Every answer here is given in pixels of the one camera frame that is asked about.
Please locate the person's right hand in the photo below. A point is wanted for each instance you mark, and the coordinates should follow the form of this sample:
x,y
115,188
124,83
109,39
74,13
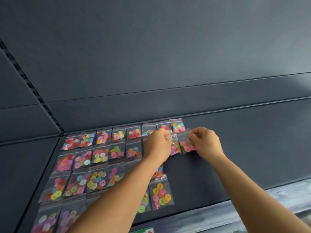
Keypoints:
x,y
209,143

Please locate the person's left hand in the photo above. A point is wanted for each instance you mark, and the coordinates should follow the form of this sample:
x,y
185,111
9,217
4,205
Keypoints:
x,y
158,145

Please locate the clear plastic button bag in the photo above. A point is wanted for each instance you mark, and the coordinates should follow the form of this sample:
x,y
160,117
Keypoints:
x,y
175,147
186,146

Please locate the grid of arranged button bags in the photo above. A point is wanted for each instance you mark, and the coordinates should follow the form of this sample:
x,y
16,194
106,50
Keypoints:
x,y
97,155

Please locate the person's left forearm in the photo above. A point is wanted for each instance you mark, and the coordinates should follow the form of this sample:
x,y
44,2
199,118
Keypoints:
x,y
111,206

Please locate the person's right forearm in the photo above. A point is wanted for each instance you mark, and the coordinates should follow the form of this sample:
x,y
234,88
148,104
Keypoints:
x,y
255,198

